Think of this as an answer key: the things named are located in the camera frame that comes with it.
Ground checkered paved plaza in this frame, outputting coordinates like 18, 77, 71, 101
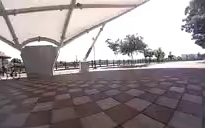
0, 60, 205, 128

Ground thin lamp pole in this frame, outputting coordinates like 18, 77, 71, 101
92, 37, 97, 70

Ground white canopy shelter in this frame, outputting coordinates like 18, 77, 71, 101
0, 0, 151, 80

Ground parked bicycles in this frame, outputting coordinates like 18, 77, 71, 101
0, 63, 23, 81

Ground distant buildings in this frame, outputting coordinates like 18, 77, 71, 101
180, 52, 201, 62

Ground large dark trees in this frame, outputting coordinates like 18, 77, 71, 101
181, 0, 205, 52

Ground cluster of small trees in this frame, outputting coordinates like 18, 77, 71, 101
105, 33, 148, 62

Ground dark railing fence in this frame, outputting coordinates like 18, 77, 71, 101
53, 58, 148, 70

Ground distant small trees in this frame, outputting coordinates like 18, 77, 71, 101
143, 47, 178, 63

